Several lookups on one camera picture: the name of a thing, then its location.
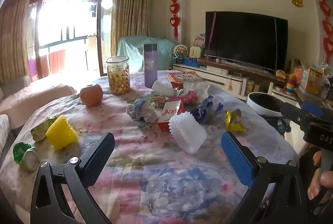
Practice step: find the pink hanging brush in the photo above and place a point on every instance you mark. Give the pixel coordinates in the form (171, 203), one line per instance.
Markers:
(230, 82)

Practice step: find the pink packet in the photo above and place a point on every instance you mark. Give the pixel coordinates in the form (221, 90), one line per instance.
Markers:
(191, 96)

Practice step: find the person's right hand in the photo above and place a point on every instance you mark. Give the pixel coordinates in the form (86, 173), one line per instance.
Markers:
(316, 185)

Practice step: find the blue toy blocks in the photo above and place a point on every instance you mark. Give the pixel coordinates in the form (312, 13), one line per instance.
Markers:
(191, 61)

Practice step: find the red cover picture book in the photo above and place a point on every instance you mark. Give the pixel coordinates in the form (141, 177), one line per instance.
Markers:
(183, 75)

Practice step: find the green snack box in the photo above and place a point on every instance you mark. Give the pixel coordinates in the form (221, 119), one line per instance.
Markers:
(39, 130)

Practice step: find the white ferris wheel toy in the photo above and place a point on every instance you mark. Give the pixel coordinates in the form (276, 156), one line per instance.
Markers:
(180, 53)

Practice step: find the marble top side cabinet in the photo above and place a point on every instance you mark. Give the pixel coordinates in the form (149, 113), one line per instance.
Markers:
(301, 96)

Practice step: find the beige patterned curtain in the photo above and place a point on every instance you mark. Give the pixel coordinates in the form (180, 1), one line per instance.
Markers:
(130, 10)
(13, 39)

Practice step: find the blue plastic wrapper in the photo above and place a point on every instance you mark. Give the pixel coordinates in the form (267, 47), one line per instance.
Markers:
(205, 109)

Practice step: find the yellow ribbed toy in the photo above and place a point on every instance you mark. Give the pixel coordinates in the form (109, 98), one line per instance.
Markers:
(61, 133)

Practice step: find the white ribbed plastic block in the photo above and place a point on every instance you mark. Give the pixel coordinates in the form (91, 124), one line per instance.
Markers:
(187, 133)

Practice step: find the white tissue packet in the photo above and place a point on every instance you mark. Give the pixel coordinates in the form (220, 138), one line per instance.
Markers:
(161, 87)

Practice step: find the red apple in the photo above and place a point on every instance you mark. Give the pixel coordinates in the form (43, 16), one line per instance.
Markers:
(91, 95)

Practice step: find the blue white paper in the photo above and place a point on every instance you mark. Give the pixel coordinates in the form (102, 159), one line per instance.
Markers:
(141, 113)

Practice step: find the red snack wrapper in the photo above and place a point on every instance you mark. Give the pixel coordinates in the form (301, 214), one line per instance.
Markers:
(177, 85)

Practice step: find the white plastic bag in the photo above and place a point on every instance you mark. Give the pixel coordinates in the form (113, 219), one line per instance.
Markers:
(197, 88)

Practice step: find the small drink carton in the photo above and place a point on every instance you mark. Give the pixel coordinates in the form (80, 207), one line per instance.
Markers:
(158, 101)

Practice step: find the pink stick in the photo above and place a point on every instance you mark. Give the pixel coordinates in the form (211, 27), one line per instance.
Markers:
(211, 34)

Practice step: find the crushed green can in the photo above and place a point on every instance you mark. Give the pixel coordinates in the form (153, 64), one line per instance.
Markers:
(24, 156)

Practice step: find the colourful toy house card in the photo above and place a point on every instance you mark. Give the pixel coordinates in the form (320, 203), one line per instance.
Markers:
(199, 40)

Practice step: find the gold foil wrapper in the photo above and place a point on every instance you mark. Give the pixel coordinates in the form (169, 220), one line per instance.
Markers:
(234, 120)

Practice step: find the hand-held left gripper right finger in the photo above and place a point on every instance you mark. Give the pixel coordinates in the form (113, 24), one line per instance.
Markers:
(236, 159)

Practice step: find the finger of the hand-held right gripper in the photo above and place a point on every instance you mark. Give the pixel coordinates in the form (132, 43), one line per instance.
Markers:
(291, 112)
(313, 108)

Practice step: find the red and white carton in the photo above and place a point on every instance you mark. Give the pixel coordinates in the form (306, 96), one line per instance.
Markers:
(171, 109)

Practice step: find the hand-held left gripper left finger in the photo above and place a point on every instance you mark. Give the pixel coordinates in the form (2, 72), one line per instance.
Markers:
(98, 151)

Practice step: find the floral tablecloth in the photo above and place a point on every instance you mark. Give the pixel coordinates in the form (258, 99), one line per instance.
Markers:
(156, 187)

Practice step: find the white television cabinet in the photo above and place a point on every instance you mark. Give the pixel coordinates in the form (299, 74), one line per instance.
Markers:
(208, 75)

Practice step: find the purple thermos bottle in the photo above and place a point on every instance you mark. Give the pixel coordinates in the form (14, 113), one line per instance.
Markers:
(149, 68)

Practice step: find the teal furniture cover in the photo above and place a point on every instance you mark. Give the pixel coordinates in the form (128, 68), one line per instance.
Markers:
(132, 49)

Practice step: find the black flat television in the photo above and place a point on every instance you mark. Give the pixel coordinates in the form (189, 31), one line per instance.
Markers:
(244, 39)

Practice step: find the glass jar of snack balls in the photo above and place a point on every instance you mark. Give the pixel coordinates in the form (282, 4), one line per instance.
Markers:
(118, 81)

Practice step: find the brown framed sliding glass door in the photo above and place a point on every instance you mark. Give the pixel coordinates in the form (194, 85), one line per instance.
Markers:
(100, 31)

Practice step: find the beige sofa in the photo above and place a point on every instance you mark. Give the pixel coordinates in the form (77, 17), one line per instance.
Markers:
(39, 91)

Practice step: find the white round trash bin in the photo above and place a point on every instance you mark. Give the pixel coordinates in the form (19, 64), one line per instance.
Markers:
(253, 107)

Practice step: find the pink toy cash register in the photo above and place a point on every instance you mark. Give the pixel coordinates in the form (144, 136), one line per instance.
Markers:
(280, 75)

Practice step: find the yellow green toy phone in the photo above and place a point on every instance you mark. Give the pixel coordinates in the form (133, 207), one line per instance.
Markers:
(195, 53)

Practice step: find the yellow toy box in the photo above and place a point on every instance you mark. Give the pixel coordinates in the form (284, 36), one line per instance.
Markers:
(313, 81)

